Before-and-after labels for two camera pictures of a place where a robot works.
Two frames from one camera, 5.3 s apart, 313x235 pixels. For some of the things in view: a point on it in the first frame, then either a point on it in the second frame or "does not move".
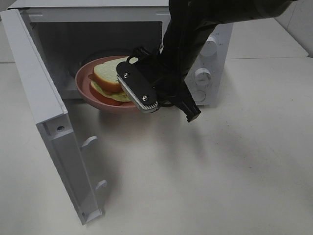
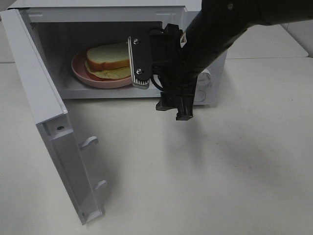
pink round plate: x=82 y=83 -> x=80 y=73
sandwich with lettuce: x=104 y=85 -> x=111 y=61
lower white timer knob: x=202 y=76 does not move
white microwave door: x=68 y=153 does not move
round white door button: x=200 y=96 does not move
